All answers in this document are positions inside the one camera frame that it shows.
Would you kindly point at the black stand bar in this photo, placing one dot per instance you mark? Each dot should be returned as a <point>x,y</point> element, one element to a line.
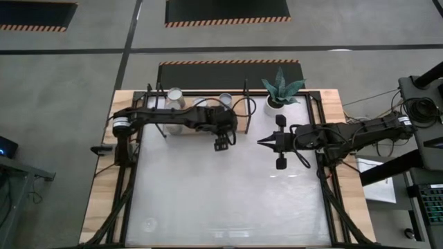
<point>391,167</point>

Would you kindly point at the green sliced peaches can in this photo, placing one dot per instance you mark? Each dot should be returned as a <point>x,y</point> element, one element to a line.
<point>225,99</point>

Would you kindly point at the black hazard striped floor mat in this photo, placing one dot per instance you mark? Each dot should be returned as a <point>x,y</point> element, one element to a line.
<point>34,14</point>
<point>226,10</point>
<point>214,76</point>

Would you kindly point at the black aluminium table frame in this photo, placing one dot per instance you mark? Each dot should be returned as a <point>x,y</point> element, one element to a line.
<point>297,93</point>

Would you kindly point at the black keyboard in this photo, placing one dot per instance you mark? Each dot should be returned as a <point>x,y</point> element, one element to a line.
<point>432,204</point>

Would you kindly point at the grey equipment cart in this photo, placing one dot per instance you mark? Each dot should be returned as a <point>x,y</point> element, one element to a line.
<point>429,145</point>

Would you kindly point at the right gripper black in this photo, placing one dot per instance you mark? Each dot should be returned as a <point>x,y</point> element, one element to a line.
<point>284,142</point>

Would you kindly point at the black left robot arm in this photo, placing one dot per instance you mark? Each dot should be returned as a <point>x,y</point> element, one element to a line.
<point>166,115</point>

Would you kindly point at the white plant pot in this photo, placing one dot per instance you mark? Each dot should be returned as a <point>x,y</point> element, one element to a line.
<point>271,110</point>

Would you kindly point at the black device blue light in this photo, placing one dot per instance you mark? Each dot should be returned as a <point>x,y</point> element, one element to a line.
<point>7,147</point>

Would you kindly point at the white paper sheet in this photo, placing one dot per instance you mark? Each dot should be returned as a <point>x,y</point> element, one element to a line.
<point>379,188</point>

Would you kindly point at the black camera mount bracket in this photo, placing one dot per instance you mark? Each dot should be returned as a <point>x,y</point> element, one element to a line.
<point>102,150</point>

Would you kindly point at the black computer mouse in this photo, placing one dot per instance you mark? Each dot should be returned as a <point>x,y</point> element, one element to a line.
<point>409,233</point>

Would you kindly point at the green snake plant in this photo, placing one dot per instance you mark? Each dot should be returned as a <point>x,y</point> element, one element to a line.
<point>282,90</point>

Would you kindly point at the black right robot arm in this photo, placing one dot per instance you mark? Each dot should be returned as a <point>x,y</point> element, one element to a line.
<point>346,133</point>

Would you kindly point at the carrots can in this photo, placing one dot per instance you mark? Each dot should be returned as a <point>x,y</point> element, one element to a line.
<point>200,102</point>

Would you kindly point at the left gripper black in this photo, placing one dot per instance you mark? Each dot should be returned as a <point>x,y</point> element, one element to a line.
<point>224,126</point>

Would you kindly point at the grey side desk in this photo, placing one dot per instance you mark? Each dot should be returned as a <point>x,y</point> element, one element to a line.
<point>17,180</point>

